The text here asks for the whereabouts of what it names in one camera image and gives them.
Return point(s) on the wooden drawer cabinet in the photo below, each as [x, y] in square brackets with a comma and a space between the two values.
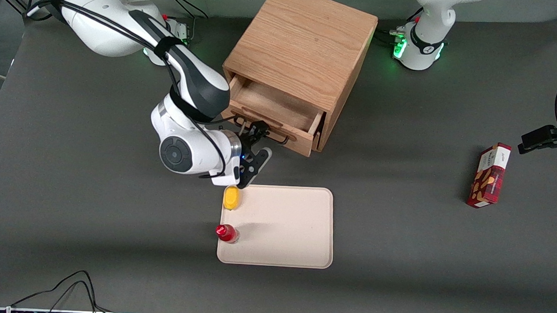
[302, 40]

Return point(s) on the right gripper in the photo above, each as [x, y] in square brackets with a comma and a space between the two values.
[249, 138]

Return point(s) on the beige plastic tray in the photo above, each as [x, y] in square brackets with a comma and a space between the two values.
[285, 227]

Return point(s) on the red plastic bottle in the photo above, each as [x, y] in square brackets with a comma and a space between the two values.
[226, 232]

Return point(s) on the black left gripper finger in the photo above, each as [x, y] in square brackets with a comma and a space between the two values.
[538, 138]

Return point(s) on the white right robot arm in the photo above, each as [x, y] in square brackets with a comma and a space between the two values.
[124, 23]

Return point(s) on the yellow plastic bottle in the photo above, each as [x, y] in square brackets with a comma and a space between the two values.
[232, 199]

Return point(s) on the red plaid cookie box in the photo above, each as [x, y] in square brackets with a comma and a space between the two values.
[490, 177]

